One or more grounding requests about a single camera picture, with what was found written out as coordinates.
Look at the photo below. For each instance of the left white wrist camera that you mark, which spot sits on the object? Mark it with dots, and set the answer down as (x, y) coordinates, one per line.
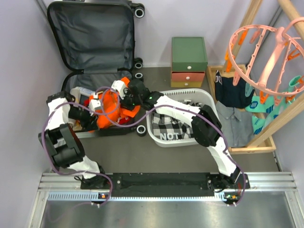
(95, 103)

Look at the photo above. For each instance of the small colourful drawer cabinet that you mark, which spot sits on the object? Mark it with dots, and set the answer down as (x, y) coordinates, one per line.
(188, 62)

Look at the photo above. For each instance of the aluminium frame rail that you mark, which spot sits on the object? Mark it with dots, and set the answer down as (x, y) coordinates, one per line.
(169, 200)

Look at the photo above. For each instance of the teal patterned sock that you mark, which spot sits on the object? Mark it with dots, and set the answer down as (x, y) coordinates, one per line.
(269, 107)

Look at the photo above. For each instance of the wooden drying rack frame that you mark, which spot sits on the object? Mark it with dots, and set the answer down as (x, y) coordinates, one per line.
(263, 142)

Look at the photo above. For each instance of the dark navy garment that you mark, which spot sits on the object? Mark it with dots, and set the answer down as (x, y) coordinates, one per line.
(237, 96)

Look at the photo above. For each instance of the grey button shirt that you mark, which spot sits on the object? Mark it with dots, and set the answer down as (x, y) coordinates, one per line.
(236, 125)

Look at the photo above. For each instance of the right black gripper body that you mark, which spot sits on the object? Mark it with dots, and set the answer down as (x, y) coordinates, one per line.
(130, 101)

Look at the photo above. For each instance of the red printed t-shirt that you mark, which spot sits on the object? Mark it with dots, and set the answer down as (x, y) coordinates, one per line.
(123, 120)

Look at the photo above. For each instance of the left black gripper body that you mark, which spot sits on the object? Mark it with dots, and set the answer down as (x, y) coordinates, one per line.
(83, 116)

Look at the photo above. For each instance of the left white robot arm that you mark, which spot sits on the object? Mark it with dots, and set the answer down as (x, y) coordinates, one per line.
(63, 146)

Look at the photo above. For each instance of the orange garment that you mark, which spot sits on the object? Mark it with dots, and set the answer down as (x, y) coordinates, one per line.
(112, 108)

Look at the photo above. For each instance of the white tube bottle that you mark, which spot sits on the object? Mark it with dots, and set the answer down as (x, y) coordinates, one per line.
(82, 91)

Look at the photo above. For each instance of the white plastic basin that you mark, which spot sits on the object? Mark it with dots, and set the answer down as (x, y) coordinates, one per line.
(196, 95)

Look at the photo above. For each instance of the pink round clip hanger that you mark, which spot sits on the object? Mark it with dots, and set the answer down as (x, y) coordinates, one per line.
(274, 47)

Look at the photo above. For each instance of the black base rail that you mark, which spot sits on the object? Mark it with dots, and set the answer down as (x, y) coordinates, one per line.
(172, 184)

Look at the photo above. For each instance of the black white plaid shirt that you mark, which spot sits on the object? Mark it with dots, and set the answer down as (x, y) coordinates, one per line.
(167, 128)

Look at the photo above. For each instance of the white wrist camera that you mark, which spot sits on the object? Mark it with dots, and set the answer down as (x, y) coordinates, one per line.
(95, 103)
(121, 88)

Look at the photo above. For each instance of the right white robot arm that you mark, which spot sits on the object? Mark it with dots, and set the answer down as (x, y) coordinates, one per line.
(204, 122)

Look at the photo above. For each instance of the black and white suitcase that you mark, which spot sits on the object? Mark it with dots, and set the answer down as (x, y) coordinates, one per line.
(96, 41)

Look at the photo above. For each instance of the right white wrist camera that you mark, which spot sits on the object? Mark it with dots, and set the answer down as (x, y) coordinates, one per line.
(121, 88)

